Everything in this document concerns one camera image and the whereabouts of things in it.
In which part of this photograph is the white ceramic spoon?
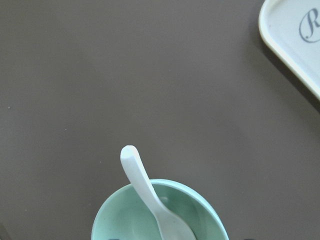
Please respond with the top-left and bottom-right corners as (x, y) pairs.
(120, 145), (196, 240)

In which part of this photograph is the mint green bowl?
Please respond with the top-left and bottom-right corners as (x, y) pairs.
(90, 179), (229, 240)

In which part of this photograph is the cream rabbit tray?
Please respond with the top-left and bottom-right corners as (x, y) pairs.
(258, 0), (320, 98)

